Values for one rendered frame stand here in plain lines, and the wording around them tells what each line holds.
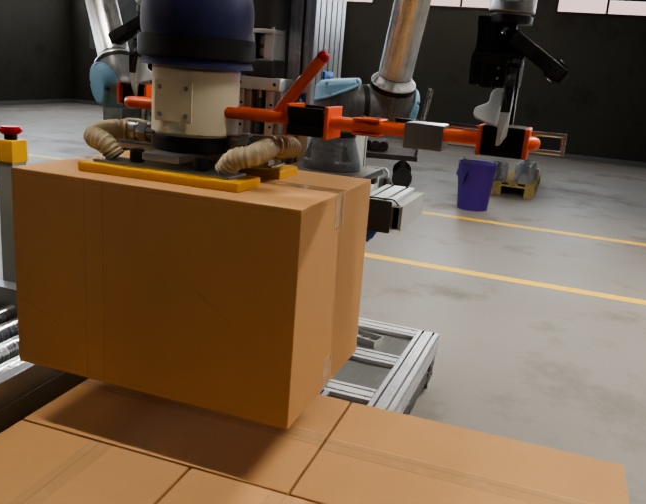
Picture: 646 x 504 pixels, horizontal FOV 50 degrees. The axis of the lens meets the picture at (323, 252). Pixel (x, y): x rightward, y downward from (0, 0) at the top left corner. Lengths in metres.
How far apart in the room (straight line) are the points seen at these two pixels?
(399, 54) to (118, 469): 1.12
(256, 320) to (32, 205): 0.50
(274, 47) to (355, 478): 1.14
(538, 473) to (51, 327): 1.01
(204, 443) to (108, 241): 0.45
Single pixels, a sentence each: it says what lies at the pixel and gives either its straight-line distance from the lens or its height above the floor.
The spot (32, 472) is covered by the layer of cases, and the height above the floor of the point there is 0.54.
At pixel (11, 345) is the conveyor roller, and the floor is 0.54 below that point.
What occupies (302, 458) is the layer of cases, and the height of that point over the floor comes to 0.54.
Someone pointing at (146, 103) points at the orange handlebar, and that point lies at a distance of 1.45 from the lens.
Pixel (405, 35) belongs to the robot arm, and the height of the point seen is 1.38.
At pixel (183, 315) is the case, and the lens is 1.28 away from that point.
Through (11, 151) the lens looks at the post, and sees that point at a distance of 2.35.
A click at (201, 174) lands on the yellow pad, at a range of 1.28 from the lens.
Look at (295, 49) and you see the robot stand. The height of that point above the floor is 1.33.
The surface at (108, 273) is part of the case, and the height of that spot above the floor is 0.90.
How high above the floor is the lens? 1.31
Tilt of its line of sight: 15 degrees down
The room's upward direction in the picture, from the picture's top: 5 degrees clockwise
